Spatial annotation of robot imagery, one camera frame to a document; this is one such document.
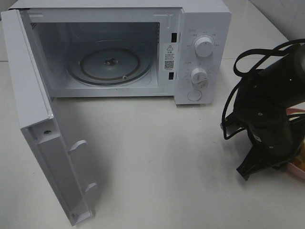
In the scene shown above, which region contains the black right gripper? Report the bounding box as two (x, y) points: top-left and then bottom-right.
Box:
(236, 113), (305, 181)

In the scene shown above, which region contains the pink round plate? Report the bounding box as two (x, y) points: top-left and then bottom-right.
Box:
(286, 108), (305, 180)

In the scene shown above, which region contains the round door release button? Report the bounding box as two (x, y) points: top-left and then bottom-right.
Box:
(187, 90), (202, 102)

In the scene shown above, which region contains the white microwave knob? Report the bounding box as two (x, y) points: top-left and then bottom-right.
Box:
(191, 68), (209, 85)
(194, 35), (214, 57)

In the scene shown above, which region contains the white microwave door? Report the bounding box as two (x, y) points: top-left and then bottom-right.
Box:
(1, 10), (93, 225)

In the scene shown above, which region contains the white bread sandwich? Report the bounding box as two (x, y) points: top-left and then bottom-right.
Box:
(293, 142), (305, 171)

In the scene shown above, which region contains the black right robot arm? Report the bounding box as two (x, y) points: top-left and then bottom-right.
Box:
(221, 39), (305, 179)

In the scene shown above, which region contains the white warning label sticker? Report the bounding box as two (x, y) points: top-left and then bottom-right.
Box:
(162, 43), (178, 71)

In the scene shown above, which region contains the glass microwave turntable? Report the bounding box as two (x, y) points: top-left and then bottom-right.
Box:
(67, 40), (157, 86)

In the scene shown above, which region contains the white microwave oven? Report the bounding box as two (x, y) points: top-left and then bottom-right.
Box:
(8, 0), (231, 104)

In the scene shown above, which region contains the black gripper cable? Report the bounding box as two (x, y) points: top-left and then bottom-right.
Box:
(223, 39), (305, 140)

